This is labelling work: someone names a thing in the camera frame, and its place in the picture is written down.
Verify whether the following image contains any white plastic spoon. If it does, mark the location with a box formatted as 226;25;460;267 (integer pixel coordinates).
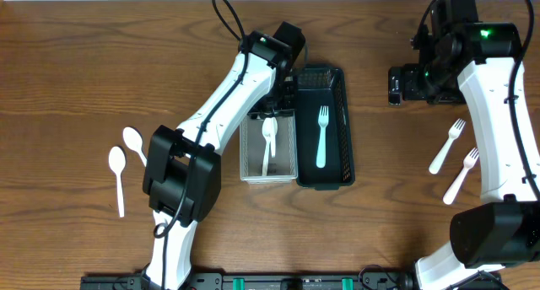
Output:
270;117;278;158
122;126;147;167
262;118;273;176
108;146;126;218

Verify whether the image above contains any clear perforated plastic basket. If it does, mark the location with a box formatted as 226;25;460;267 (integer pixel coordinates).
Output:
240;115;298;185

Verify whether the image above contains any mint green plastic fork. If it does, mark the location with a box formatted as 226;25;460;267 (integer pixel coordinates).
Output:
316;105;329;169

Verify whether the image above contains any dark green perforated basket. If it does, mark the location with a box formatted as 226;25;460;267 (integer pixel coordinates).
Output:
294;65;355;191

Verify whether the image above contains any cream plastic fork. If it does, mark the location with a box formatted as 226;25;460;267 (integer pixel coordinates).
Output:
429;119;466;175

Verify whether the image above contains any pink plastic fork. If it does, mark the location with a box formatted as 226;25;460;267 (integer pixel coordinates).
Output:
442;148;479;205

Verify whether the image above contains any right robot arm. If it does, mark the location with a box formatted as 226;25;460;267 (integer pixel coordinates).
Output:
388;0;539;289

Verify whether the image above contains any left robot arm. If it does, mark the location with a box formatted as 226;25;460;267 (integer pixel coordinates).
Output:
143;22;305;289

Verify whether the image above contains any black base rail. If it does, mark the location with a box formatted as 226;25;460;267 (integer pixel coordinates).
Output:
79;262;505;290

